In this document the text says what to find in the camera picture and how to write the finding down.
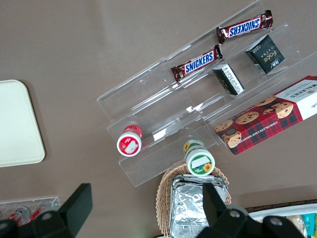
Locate white rectangular snack tray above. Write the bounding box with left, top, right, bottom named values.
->
left=247, top=203, right=317, bottom=238

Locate clear acrylic bottle rack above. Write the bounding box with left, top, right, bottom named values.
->
left=0, top=196, right=61, bottom=224

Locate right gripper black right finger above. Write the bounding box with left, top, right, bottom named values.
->
left=198, top=182, right=307, bottom=238

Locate stack of foil containers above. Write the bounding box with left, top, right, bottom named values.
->
left=169, top=173, right=228, bottom=238

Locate clear acrylic step stand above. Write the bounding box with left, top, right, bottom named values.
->
left=163, top=0, right=317, bottom=147
left=96, top=58, right=221, bottom=188

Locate beige plastic tray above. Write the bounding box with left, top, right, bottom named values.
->
left=0, top=79, right=46, bottom=168

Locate Snickers chocolate bar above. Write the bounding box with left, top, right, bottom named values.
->
left=170, top=44, right=223, bottom=83
left=215, top=9, right=274, bottom=45

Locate small black box gold print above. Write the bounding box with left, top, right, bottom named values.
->
left=245, top=34, right=285, bottom=75

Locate red lid yogurt cup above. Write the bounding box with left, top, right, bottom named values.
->
left=116, top=124, right=143, bottom=157

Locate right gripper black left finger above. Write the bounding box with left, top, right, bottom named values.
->
left=0, top=183, right=94, bottom=238

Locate red tartan cookie box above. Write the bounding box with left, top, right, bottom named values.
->
left=214, top=75, right=317, bottom=156

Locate oval light wicker basket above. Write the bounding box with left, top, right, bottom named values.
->
left=155, top=165, right=232, bottom=238

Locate rice cracker snack bag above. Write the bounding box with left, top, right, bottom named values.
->
left=284, top=215, right=304, bottom=238

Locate green lid yogurt cup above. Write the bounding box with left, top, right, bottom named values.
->
left=182, top=139, right=215, bottom=176

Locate small black box white side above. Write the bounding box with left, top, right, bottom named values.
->
left=212, top=63, right=245, bottom=96

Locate teal snack packet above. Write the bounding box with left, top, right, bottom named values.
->
left=302, top=214, right=314, bottom=238

